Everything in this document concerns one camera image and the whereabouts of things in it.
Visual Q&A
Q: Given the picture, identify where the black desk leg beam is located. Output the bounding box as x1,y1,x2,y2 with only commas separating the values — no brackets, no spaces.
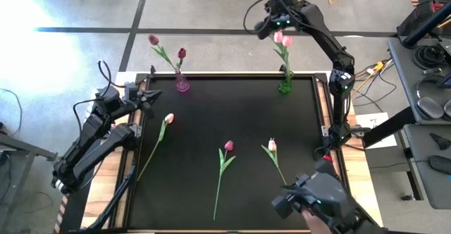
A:
362,106,416,149

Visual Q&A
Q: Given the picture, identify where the black floor cable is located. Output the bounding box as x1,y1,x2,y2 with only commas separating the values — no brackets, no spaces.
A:
347,68,398,108

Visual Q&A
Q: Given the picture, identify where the black metal table frame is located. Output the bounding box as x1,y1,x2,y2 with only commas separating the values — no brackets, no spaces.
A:
118,63,355,234

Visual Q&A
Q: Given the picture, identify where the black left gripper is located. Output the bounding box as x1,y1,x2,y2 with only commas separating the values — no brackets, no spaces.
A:
123,81,163,120

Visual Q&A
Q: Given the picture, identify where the black coiled cable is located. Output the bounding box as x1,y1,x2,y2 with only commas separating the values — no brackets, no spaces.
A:
412,43,448,71

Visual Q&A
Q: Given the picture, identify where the gray metal stand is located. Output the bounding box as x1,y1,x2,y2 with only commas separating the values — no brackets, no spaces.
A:
0,133,59,234

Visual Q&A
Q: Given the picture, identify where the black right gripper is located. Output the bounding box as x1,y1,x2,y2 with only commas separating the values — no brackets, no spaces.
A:
254,0,307,41

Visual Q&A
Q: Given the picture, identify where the black floor mat striped edge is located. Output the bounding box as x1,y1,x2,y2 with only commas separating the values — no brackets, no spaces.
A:
52,88,116,234

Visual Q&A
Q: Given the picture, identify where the black computer mouse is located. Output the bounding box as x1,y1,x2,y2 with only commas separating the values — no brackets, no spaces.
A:
428,155,451,176

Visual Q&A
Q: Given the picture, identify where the gray side desk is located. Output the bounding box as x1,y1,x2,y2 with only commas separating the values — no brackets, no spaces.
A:
387,36,451,125

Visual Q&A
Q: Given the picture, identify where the white paper sheet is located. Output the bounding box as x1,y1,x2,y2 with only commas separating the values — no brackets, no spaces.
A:
354,111,398,149

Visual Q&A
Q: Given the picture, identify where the black triangular object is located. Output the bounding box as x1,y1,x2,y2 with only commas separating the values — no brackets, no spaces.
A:
428,132,451,151

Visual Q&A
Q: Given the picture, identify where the black table mat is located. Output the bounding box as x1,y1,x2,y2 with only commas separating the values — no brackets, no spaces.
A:
127,75,340,231

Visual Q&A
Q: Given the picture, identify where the gray low desk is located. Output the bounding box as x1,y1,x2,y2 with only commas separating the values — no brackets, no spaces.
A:
403,123,451,210

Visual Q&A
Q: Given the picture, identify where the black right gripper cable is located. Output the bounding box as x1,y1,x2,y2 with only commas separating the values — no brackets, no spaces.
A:
242,0,283,36

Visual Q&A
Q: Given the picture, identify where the person's hand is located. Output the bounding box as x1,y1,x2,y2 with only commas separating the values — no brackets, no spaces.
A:
301,207,334,234

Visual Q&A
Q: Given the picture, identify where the black case with red trim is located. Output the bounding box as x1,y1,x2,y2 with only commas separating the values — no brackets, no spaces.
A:
396,0,447,39

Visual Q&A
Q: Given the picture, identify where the green glass vase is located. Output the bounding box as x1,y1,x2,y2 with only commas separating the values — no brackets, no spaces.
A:
278,70,295,94

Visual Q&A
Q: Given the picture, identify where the pink glass vase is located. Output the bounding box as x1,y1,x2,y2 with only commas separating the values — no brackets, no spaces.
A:
175,68,192,93

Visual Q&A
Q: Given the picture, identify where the dark pink artificial tulip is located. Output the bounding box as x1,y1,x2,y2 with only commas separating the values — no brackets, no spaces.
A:
147,33,177,72
175,47,187,73
212,140,237,221

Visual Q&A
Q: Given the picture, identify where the yellow extension cable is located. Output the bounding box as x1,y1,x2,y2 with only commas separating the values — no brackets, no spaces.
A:
347,59,394,99

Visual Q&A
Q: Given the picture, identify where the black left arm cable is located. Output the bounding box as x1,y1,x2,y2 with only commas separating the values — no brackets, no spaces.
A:
72,59,123,147

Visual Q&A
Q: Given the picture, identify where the black diagonal frame strut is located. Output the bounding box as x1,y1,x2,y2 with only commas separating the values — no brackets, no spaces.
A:
68,165,137,234

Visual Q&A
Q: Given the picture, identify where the light pink artificial tulip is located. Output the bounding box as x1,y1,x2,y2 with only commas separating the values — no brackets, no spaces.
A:
136,113,175,183
273,30,288,73
280,35,294,75
260,137,288,186

